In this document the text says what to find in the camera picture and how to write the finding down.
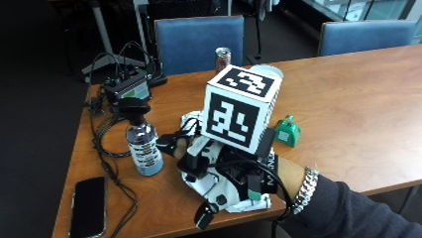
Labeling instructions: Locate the clear bottle with black cap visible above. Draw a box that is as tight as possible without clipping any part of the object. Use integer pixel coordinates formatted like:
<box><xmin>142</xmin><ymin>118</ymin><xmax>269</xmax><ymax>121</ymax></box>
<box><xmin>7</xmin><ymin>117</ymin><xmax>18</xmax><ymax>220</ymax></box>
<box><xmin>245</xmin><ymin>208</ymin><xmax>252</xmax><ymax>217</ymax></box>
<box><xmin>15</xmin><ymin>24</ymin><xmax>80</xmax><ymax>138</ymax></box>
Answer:
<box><xmin>111</xmin><ymin>96</ymin><xmax>166</xmax><ymax>178</ymax></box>

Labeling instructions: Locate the white cube with black markers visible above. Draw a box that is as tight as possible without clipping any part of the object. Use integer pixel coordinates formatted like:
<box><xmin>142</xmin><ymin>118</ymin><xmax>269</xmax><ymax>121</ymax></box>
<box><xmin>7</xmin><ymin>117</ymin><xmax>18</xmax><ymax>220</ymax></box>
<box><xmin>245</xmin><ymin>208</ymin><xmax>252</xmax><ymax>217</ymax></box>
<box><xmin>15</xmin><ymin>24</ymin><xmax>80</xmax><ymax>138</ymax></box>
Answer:
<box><xmin>200</xmin><ymin>64</ymin><xmax>284</xmax><ymax>156</ymax></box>

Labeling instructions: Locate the black electronics box green label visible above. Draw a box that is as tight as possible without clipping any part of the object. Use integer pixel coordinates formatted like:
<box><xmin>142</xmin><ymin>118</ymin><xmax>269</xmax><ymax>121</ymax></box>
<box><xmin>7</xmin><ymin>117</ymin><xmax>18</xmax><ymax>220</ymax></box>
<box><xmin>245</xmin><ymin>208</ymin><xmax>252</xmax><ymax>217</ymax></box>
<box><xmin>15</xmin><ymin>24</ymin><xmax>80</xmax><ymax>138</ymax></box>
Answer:
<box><xmin>102</xmin><ymin>69</ymin><xmax>154</xmax><ymax>104</ymax></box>

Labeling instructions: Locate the small green container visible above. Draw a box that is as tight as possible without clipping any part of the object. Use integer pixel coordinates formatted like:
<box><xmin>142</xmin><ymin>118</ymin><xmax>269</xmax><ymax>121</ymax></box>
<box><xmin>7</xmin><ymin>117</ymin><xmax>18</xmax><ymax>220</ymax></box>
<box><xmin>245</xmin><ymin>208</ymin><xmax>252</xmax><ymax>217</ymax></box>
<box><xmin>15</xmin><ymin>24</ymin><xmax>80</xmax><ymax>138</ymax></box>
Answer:
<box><xmin>273</xmin><ymin>114</ymin><xmax>304</xmax><ymax>149</ymax></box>

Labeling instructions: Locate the black smartphone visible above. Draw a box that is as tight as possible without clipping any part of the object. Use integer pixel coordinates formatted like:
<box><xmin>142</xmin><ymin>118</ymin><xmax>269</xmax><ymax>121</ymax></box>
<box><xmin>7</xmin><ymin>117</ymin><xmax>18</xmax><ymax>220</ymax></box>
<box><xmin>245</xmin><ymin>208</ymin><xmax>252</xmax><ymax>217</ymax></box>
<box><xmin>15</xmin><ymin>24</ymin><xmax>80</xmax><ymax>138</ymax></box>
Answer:
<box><xmin>68</xmin><ymin>176</ymin><xmax>108</xmax><ymax>238</ymax></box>

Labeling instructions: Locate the slim drink can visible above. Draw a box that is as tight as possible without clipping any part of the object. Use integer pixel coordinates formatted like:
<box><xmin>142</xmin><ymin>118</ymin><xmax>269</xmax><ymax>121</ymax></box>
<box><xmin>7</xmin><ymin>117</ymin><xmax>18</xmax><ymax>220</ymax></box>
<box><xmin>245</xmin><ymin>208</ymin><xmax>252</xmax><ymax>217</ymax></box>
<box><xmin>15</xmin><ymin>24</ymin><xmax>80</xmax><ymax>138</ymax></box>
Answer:
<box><xmin>214</xmin><ymin>47</ymin><xmax>234</xmax><ymax>74</ymax></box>

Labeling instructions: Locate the blue padded chair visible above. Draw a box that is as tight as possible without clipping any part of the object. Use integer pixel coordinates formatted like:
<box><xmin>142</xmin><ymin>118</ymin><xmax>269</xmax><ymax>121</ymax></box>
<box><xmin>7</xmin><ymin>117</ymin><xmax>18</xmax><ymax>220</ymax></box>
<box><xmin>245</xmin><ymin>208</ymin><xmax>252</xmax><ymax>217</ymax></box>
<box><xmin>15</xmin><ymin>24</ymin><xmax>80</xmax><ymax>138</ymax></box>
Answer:
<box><xmin>154</xmin><ymin>15</ymin><xmax>247</xmax><ymax>76</ymax></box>
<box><xmin>317</xmin><ymin>20</ymin><xmax>420</xmax><ymax>58</ymax></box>

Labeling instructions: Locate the white paper cup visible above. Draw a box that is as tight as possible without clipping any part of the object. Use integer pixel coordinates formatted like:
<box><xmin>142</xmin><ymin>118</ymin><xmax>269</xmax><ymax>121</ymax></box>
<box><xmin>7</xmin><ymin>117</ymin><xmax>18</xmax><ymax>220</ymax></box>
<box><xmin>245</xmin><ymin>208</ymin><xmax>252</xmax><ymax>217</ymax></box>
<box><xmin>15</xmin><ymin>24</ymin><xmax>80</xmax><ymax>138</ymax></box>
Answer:
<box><xmin>249</xmin><ymin>63</ymin><xmax>285</xmax><ymax>80</ymax></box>

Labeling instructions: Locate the white stand pole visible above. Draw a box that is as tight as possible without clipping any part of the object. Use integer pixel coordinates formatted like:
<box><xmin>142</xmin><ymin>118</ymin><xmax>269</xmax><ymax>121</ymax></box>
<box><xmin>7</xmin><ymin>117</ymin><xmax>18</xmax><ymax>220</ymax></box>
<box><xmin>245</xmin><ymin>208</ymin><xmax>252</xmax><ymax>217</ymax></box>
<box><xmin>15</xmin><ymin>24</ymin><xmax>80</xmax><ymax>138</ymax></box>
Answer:
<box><xmin>80</xmin><ymin>0</ymin><xmax>147</xmax><ymax>74</ymax></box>

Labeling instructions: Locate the black floor stand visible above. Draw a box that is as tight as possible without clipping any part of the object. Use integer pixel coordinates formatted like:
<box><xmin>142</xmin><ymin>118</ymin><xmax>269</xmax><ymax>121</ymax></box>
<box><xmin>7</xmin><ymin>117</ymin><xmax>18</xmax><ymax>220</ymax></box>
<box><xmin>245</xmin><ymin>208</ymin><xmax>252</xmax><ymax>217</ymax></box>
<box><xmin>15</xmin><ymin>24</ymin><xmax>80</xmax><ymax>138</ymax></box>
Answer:
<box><xmin>244</xmin><ymin>0</ymin><xmax>267</xmax><ymax>65</ymax></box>

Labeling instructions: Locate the black glove strap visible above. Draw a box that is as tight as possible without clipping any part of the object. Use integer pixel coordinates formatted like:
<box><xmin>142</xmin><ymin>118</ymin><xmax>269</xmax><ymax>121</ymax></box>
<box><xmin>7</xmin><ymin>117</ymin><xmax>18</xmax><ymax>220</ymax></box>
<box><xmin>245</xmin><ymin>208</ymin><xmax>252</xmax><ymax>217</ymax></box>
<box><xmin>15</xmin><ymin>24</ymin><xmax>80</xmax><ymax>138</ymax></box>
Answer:
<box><xmin>194</xmin><ymin>199</ymin><xmax>220</xmax><ymax>231</ymax></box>

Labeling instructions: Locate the braided black cable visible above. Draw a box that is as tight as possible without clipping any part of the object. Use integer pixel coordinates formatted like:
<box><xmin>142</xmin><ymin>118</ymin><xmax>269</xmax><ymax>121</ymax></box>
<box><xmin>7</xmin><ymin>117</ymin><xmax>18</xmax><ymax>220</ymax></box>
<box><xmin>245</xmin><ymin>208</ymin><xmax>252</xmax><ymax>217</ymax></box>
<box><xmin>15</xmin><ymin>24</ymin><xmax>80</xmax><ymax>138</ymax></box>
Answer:
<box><xmin>86</xmin><ymin>84</ymin><xmax>140</xmax><ymax>238</ymax></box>

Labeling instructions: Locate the black glove cable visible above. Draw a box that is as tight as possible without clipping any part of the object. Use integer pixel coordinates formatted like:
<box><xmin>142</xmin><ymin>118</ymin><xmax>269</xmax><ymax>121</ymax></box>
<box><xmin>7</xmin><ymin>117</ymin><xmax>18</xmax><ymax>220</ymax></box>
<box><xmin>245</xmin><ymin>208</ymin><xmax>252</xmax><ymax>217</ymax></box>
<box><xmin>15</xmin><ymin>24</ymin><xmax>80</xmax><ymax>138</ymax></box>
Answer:
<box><xmin>245</xmin><ymin>162</ymin><xmax>297</xmax><ymax>238</ymax></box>

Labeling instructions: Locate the silver chain bracelet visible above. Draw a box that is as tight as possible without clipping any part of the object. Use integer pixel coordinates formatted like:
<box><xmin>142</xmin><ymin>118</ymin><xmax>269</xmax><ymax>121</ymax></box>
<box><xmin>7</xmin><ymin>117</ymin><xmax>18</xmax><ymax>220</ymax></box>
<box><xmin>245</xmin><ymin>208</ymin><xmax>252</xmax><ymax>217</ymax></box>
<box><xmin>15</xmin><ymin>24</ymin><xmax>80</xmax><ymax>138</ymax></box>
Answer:
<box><xmin>292</xmin><ymin>166</ymin><xmax>321</xmax><ymax>215</ymax></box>

